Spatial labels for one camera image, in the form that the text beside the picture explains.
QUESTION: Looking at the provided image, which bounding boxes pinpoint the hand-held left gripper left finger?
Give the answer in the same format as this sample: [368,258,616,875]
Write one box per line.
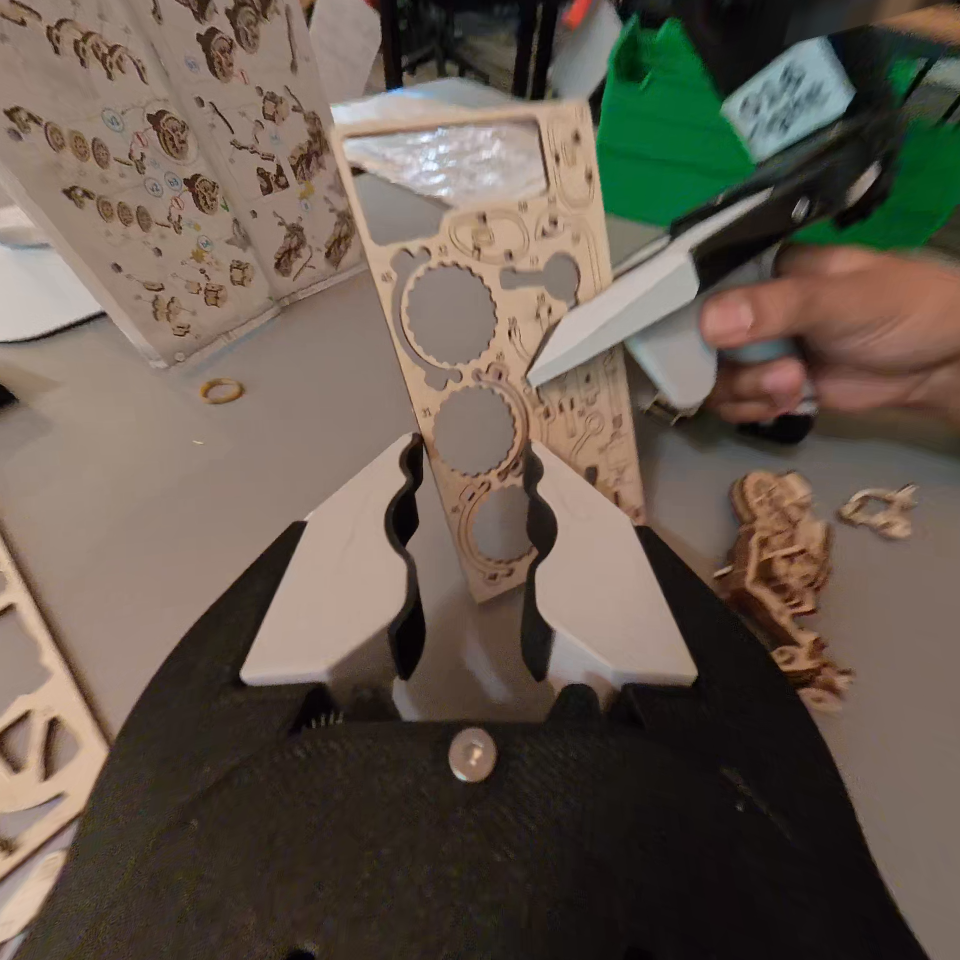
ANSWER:
[240,433,435,721]

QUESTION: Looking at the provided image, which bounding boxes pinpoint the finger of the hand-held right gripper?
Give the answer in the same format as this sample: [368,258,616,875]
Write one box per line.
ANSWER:
[525,251,704,389]
[611,187,776,285]

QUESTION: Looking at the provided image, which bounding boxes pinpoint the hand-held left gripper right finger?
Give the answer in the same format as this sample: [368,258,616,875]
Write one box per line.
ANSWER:
[519,442,700,690]

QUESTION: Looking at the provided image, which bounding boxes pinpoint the wooden puzzle sheet with round holes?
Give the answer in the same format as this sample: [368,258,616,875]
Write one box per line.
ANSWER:
[332,97,648,605]

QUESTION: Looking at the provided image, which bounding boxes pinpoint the grey desk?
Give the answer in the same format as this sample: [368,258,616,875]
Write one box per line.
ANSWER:
[0,168,960,960]

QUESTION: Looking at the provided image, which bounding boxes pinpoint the person's right hand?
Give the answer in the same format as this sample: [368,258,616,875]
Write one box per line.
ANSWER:
[699,246,960,427]

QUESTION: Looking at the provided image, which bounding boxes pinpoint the green plastic bin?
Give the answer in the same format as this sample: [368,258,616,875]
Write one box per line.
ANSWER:
[597,15,960,254]

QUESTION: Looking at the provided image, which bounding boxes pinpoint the assembled wooden model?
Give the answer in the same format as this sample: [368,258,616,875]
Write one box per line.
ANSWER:
[712,470,856,714]

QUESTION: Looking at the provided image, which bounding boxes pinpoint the large clear plastic bag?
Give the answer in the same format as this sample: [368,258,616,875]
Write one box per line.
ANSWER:
[330,77,550,208]

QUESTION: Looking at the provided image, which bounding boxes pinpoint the black metal table legs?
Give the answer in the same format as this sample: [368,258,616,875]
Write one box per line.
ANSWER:
[377,0,561,100]

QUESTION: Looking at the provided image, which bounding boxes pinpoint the white paper sheet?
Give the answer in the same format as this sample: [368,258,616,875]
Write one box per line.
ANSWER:
[0,202,106,344]

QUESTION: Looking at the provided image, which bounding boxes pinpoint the printed instruction sheet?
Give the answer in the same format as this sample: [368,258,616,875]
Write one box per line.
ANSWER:
[0,0,363,370]

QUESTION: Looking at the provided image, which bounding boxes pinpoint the small wooden frame piece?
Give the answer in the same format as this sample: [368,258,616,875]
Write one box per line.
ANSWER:
[837,484,921,542]

